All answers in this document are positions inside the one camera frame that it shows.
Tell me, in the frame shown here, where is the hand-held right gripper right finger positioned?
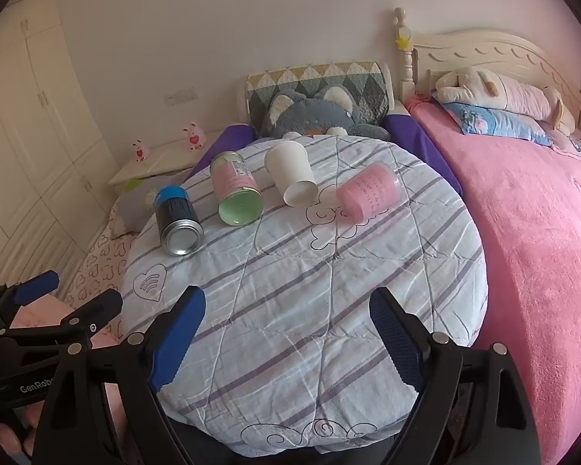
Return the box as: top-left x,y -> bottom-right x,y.
369,287 -> 541,465

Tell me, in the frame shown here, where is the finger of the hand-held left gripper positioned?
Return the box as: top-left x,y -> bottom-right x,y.
0,271 -> 60,336
0,289 -> 125,348

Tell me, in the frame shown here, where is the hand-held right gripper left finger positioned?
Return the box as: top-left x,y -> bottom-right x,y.
31,285 -> 209,465

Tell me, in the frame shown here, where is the pink plastic cup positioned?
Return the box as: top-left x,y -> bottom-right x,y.
335,161 -> 401,220

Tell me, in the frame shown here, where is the white paper cup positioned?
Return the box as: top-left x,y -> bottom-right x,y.
264,141 -> 318,207

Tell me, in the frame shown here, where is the heart print sheet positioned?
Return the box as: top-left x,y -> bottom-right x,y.
65,230 -> 142,312

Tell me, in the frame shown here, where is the grey pillow with green patch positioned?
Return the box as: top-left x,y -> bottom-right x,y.
109,177 -> 176,239

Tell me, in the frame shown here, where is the striped white quilt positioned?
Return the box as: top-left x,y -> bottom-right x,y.
119,133 -> 487,458

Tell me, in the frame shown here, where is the black can with blue top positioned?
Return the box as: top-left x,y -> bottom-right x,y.
155,185 -> 205,257

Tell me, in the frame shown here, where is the cream wardrobe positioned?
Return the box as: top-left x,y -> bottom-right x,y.
0,0 -> 120,311

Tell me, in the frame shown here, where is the cream nightstand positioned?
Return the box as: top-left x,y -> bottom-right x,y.
108,131 -> 224,186

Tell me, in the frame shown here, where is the green and pink can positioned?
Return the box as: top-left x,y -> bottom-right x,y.
209,152 -> 265,227

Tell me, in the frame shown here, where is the pink fleece blanket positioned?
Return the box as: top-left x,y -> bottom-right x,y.
404,94 -> 581,465

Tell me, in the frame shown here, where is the purple bed sheet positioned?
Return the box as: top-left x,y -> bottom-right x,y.
181,114 -> 463,199

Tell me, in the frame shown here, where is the blue printed pillow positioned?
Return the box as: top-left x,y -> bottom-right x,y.
440,102 -> 555,147

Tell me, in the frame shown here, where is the grey plush toy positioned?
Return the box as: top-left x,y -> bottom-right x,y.
259,84 -> 393,141

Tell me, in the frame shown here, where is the white and pink plush toy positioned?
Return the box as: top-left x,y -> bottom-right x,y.
433,67 -> 577,136

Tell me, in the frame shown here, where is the cream wooden bedpost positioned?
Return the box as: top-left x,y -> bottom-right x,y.
393,7 -> 418,106

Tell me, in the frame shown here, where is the pink printed pillow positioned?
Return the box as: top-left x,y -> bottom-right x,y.
551,128 -> 581,162

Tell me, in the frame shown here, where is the triangle patterned quilted cushion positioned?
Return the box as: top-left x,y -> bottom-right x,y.
244,60 -> 393,129

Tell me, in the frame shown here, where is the cream wooden headboard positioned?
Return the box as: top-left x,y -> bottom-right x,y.
411,26 -> 581,131

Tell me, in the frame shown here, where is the white wall socket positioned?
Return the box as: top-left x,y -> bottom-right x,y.
164,88 -> 198,107

